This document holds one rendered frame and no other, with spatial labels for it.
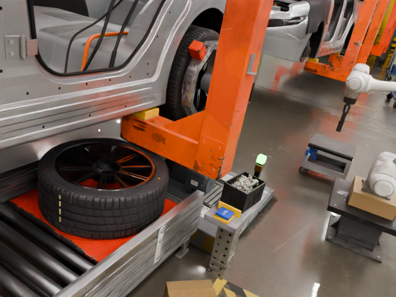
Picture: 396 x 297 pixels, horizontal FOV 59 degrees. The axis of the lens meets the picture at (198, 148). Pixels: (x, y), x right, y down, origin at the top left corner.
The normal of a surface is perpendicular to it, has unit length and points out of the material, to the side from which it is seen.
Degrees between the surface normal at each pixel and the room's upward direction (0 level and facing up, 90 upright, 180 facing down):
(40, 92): 92
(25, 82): 92
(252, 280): 0
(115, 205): 90
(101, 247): 0
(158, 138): 90
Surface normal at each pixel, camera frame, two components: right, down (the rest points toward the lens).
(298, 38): 0.44, 0.46
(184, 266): 0.18, -0.89
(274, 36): -0.11, 0.41
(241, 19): -0.50, 0.28
